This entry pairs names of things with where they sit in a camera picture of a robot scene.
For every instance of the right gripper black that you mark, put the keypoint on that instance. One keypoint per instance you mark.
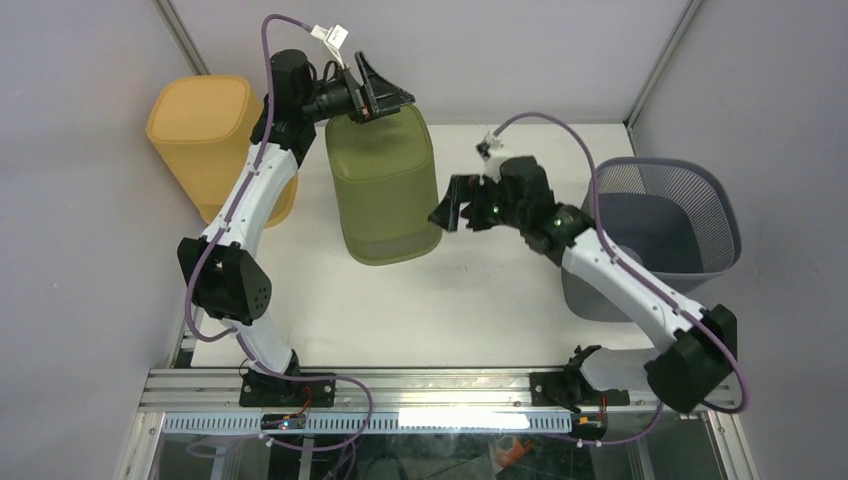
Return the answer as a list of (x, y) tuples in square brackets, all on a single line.
[(446, 214)]

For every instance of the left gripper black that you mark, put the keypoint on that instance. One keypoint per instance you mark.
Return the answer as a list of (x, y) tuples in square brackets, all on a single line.
[(382, 96)]

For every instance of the green plastic basket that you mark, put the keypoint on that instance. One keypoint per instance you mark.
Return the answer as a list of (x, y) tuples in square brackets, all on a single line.
[(385, 185)]

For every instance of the yellow plastic basket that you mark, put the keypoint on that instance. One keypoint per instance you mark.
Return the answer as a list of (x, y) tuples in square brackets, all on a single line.
[(201, 126)]

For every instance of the grey plastic basket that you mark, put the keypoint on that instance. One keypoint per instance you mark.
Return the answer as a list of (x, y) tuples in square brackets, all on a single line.
[(671, 216)]

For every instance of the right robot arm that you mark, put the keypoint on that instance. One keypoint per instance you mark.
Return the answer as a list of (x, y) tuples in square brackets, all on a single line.
[(693, 347)]

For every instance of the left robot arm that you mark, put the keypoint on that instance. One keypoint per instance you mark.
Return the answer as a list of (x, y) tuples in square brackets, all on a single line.
[(227, 291)]

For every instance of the orange object under table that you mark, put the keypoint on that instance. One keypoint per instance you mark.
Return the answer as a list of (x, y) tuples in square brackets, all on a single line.
[(507, 450)]

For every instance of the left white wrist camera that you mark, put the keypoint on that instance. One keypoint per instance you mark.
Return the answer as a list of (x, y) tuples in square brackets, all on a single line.
[(333, 39)]

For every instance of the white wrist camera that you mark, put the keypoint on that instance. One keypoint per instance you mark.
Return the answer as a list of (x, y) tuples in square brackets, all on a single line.
[(333, 39), (494, 154)]

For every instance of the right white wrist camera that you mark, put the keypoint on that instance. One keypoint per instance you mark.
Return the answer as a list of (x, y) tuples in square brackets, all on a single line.
[(494, 154)]

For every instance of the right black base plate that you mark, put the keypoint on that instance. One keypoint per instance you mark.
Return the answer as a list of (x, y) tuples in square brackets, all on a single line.
[(563, 391)]

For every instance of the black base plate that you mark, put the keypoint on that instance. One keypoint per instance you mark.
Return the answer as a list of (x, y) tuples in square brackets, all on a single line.
[(563, 391), (264, 391)]

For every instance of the white slotted cable duct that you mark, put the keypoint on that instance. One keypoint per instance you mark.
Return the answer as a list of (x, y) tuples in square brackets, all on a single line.
[(405, 421)]

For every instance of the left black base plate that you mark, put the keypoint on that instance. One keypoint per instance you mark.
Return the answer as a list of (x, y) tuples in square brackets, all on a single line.
[(264, 391)]

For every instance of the aluminium mounting rail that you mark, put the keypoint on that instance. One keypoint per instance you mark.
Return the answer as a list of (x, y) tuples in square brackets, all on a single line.
[(217, 390)]

